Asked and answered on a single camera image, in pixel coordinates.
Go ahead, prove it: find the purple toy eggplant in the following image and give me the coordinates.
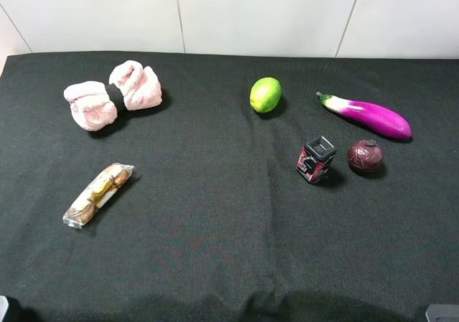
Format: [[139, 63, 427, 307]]
[[316, 92, 412, 140]]

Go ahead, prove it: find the green lime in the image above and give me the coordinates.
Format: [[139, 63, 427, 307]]
[[250, 77, 282, 113]]

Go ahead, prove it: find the black table cloth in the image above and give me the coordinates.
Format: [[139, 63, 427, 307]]
[[1, 52, 458, 321]]

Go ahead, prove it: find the black red tin box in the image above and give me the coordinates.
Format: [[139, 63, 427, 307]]
[[296, 136, 336, 184]]

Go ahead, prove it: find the dark red passion fruit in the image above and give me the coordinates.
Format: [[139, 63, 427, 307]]
[[346, 140, 383, 174]]

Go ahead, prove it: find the wrapped snack bar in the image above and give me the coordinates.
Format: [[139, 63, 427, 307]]
[[62, 163, 135, 229]]

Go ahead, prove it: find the pink rolled towel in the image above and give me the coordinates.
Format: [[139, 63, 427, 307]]
[[64, 60, 162, 131]]

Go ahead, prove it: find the grey device bottom right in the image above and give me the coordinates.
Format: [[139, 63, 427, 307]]
[[425, 304, 459, 322]]

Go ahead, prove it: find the grey device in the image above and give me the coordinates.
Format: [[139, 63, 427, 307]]
[[0, 295, 22, 322], [425, 304, 459, 322]]

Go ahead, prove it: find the grey device bottom left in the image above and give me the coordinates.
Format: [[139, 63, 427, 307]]
[[0, 295, 22, 322]]

